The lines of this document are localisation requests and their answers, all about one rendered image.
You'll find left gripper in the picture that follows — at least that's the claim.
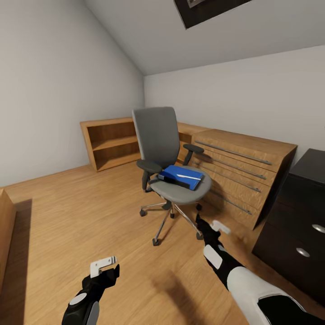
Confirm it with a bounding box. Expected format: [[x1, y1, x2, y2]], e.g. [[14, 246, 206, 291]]
[[82, 265, 120, 294]]

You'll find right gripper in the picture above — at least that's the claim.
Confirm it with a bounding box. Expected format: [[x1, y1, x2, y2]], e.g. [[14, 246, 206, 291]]
[[195, 214, 221, 238]]

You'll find folder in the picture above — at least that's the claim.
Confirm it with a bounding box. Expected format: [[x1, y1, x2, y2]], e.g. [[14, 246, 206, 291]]
[[158, 165, 203, 190]]

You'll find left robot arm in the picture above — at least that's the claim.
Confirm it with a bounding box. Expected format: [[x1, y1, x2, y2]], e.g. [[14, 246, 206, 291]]
[[62, 256, 120, 325]]

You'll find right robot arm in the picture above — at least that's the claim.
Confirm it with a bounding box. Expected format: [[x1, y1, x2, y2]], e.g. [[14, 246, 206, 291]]
[[195, 214, 325, 325]]

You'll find swivel chair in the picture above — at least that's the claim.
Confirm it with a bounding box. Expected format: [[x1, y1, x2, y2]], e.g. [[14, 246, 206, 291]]
[[132, 107, 212, 246]]

